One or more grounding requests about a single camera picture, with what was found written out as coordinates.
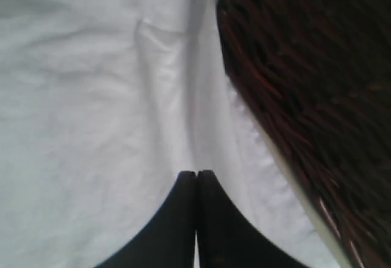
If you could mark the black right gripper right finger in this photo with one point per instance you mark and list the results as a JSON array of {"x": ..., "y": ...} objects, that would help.
[{"x": 225, "y": 237}]

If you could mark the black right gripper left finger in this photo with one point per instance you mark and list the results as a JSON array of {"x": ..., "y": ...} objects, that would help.
[{"x": 168, "y": 240}]

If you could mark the dark red wicker basket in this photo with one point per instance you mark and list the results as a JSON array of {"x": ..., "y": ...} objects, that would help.
[{"x": 316, "y": 75}]

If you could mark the white t-shirt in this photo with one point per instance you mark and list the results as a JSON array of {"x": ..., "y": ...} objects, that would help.
[{"x": 103, "y": 103}]

